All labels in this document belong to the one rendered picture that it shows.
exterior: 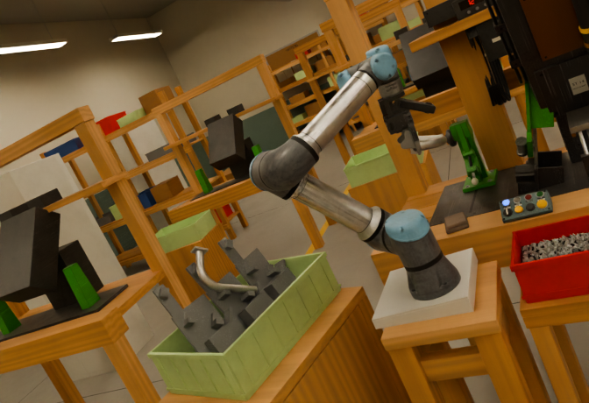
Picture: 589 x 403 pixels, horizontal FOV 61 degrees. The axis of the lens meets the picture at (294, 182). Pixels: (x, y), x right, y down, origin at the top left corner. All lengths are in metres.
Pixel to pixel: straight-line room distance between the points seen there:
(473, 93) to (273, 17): 10.53
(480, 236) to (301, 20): 10.86
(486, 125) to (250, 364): 1.37
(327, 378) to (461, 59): 1.35
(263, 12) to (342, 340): 11.23
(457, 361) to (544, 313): 0.26
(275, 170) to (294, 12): 11.17
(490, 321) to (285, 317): 0.70
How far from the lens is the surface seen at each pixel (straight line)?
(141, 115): 7.17
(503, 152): 2.32
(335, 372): 1.83
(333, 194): 1.48
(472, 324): 1.42
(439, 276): 1.49
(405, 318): 1.51
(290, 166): 1.30
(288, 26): 12.46
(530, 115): 1.90
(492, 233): 1.79
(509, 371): 1.51
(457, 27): 2.11
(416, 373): 1.55
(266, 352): 1.72
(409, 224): 1.43
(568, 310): 1.51
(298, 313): 1.83
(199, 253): 1.93
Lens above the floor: 1.60
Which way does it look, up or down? 10 degrees down
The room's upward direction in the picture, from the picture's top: 25 degrees counter-clockwise
